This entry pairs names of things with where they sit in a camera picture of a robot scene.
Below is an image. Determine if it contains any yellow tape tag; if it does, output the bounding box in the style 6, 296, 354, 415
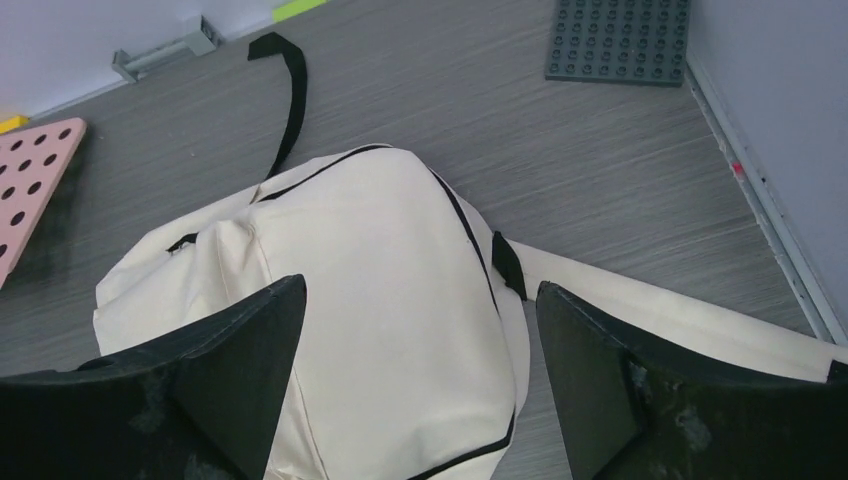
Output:
0, 115, 29, 135

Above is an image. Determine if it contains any grey metal wall bracket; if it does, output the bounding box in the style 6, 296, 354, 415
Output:
111, 15, 224, 83

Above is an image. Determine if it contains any green tape tag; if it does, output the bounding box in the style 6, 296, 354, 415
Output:
271, 0, 327, 23

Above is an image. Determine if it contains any pink perforated stand board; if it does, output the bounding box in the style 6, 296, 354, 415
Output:
1, 117, 87, 282

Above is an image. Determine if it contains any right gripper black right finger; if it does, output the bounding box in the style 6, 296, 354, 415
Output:
536, 282, 847, 479

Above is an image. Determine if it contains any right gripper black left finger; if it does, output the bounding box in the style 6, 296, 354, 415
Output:
1, 275, 307, 479

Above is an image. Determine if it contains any cream canvas backpack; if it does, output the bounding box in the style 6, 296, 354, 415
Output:
93, 32, 847, 479

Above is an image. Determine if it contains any dark grey studded baseplate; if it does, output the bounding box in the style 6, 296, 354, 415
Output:
544, 0, 693, 87

